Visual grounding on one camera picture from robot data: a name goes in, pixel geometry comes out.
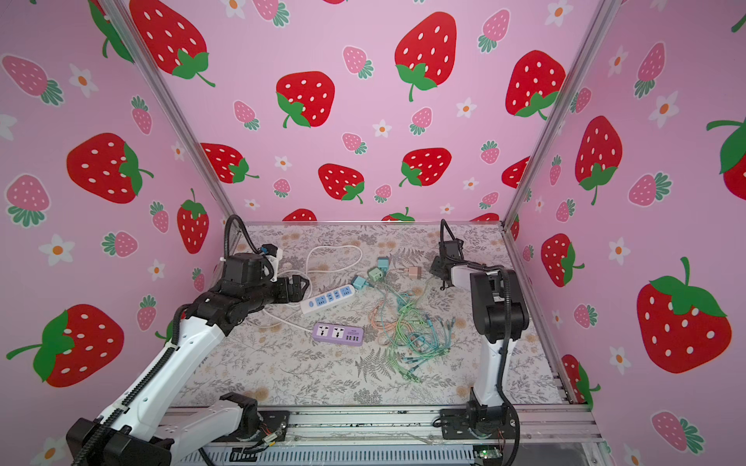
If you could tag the purple power strip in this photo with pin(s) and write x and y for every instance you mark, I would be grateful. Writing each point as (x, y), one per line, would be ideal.
(338, 334)

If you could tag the pink charger plug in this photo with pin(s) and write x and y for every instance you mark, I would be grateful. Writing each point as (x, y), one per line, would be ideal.
(414, 272)

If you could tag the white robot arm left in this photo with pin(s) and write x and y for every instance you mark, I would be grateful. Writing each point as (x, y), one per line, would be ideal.
(131, 432)

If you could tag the white blue power strip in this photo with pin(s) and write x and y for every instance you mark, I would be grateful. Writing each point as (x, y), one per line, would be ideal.
(328, 299)

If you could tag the aluminium corner post right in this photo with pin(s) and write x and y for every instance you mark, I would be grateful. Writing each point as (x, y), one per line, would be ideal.
(598, 28)

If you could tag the aluminium corner post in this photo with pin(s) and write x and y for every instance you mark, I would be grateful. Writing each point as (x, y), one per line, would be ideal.
(164, 43)
(598, 28)

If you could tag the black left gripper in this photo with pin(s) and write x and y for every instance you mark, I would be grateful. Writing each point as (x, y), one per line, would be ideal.
(296, 292)

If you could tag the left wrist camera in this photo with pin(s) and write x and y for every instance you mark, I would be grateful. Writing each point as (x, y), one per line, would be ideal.
(273, 252)

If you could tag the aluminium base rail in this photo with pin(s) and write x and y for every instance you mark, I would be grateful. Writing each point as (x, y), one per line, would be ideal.
(413, 435)

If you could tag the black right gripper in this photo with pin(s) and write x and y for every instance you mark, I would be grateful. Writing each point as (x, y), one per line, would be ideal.
(441, 270)

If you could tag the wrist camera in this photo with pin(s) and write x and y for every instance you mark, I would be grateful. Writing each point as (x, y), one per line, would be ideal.
(453, 250)
(273, 252)

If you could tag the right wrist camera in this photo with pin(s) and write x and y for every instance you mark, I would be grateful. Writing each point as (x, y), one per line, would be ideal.
(453, 250)

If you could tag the teal charger plug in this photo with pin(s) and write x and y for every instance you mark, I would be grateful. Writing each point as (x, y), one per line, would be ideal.
(383, 263)
(359, 282)

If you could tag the light green charger plug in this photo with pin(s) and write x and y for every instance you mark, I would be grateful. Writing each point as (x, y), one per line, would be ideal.
(376, 274)

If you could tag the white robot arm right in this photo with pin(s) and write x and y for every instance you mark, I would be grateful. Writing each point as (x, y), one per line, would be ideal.
(500, 317)

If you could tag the aluminium corner post left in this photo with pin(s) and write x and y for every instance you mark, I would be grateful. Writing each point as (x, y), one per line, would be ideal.
(164, 43)

